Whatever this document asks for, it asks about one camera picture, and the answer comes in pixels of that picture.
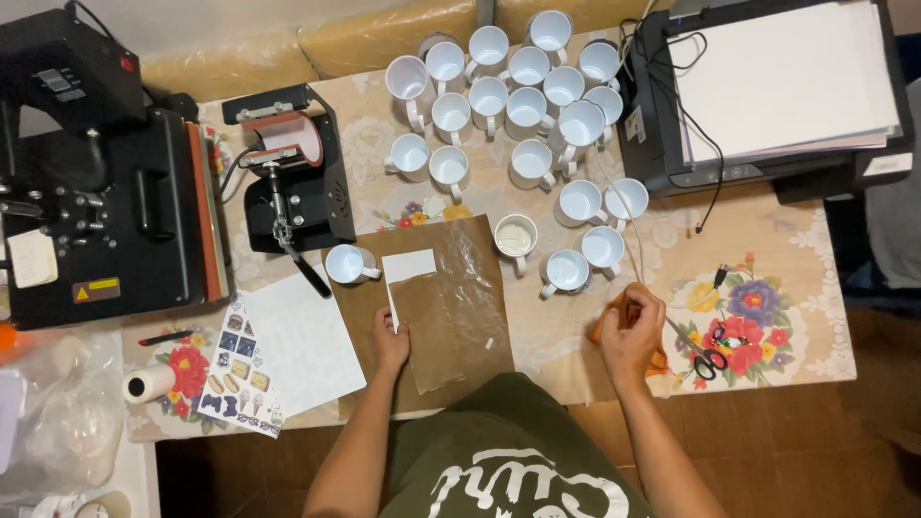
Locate white paper note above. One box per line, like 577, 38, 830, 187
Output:
6, 229, 60, 290

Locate white paper roll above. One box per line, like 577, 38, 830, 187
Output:
121, 363, 178, 406

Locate cluster of white mugs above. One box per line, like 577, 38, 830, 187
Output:
383, 9, 650, 300

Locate black mug heat press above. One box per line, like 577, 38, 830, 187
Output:
221, 82, 358, 300

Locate large brown paper sheet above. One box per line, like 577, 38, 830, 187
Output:
327, 213, 517, 420

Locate printed sticker sheet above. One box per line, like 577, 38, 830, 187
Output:
195, 291, 286, 440

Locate yellow plastic wrapped cushions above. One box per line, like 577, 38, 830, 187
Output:
140, 0, 679, 103

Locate white ceramic mug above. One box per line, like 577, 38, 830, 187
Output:
324, 244, 383, 286

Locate black flat heat press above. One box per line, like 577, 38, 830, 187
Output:
0, 0, 233, 332

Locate small brown baking sheet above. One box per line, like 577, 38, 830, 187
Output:
389, 271, 470, 396

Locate person's right hand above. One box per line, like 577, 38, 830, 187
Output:
596, 282, 667, 395

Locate red and black pen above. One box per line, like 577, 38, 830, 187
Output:
137, 330, 194, 348

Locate white paper strip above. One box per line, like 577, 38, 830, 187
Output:
380, 248, 438, 334

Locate black handled scissors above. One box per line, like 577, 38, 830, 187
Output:
665, 317, 730, 381

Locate white cup with brown rim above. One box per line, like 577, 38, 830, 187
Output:
72, 490, 133, 518

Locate person's green printed shirt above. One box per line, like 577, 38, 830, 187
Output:
377, 372, 657, 518

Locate small shiny colourful trinket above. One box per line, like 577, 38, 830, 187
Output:
711, 326, 751, 351

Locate heap of clear plastic bags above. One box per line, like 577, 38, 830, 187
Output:
0, 330, 128, 501

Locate white cable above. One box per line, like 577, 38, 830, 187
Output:
589, 140, 729, 311

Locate black cable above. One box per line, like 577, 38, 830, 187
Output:
617, 16, 725, 235

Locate person's left hand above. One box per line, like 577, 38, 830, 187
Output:
370, 306, 412, 380

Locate white paper sheet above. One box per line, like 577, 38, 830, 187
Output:
240, 264, 368, 419

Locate grey cloth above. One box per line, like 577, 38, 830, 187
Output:
865, 78, 921, 290

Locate white mug with cream inside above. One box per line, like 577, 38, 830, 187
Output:
494, 213, 539, 279

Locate black printer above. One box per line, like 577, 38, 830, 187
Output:
616, 0, 917, 207

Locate stack of white paper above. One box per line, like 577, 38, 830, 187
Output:
667, 0, 902, 166

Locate floral tablecloth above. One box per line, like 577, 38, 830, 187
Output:
118, 27, 859, 443

